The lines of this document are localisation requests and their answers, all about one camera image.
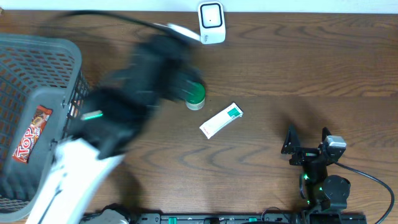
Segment orange chocolate bar wrapper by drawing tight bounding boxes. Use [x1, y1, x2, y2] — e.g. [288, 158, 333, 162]
[12, 105, 53, 164]

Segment green lid jar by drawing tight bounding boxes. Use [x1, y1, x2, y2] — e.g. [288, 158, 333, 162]
[185, 83, 206, 111]

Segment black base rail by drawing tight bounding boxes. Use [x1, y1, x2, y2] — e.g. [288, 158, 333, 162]
[133, 211, 367, 224]

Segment white barcode scanner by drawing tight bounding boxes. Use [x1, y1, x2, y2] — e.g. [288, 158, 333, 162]
[198, 1, 226, 45]

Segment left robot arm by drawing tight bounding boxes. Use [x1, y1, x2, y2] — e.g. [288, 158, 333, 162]
[27, 34, 201, 223]

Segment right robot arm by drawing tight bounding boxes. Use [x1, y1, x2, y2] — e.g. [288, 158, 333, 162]
[281, 126, 351, 213]

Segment white green toothpaste box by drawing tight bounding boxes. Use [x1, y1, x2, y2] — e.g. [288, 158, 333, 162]
[200, 103, 243, 139]

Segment grey plastic shopping basket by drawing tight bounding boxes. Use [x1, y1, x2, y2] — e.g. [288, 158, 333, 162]
[1, 33, 89, 223]

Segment black camera cable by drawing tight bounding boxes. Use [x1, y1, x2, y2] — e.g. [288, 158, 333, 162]
[332, 160, 395, 224]

